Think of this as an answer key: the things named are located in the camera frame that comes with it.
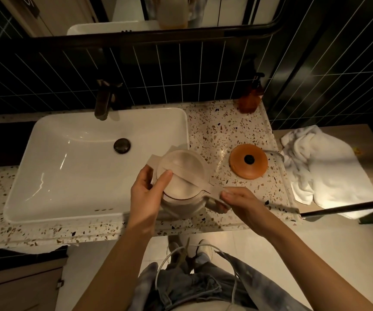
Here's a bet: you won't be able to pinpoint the beige paper seal strip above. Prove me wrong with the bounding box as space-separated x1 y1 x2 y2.
146 144 236 200

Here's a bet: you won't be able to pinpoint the dark round drain stopper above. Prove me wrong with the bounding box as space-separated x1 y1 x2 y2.
113 137 131 155

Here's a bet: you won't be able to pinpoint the thin white cable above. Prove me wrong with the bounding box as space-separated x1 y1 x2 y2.
154 244 240 311

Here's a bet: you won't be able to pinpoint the white ceramic sink basin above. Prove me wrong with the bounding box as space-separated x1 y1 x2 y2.
3 108 190 224

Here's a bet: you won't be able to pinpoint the black metal rod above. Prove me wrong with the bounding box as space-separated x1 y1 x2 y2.
299 197 373 221

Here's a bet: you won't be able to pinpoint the amber soap pump bottle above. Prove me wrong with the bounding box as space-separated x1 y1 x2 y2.
236 72 266 114

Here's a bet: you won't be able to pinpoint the grey kettle base cord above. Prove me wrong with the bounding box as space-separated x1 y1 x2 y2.
263 149 285 160

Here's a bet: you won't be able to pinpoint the person's right hand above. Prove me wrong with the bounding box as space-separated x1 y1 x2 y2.
221 187 273 235

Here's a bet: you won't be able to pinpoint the wooden vanity cabinet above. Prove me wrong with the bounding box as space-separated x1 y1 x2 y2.
0 246 69 311

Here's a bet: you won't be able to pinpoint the person's left forearm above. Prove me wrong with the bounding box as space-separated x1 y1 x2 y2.
72 219 162 311

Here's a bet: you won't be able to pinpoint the white left shoe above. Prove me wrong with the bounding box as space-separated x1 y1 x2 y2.
166 241 183 260

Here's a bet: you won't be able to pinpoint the black framed wall mirror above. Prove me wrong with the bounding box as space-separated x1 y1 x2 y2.
0 0 286 46

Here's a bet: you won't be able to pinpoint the person's blue jeans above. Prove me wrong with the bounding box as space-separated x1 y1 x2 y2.
134 252 312 311

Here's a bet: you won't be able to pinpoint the white right shoe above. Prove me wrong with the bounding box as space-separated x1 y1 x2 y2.
194 239 214 260

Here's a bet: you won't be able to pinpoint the person's left hand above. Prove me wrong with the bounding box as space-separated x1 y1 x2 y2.
130 165 174 229

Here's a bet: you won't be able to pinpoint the white crumpled towel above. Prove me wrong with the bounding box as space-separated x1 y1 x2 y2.
280 125 373 220

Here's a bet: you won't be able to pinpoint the white electric kettle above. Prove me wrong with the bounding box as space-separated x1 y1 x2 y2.
150 149 233 221

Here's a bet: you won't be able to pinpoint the white shoe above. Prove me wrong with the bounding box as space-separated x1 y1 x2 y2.
194 239 214 260
166 241 183 260

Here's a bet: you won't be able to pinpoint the dark metal faucet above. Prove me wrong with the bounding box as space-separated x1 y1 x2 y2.
94 79 124 121

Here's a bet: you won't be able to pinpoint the person's right forearm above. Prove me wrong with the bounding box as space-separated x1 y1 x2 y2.
254 217 373 311

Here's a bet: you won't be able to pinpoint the orange round kettle base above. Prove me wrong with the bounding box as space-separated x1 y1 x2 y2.
228 144 269 180

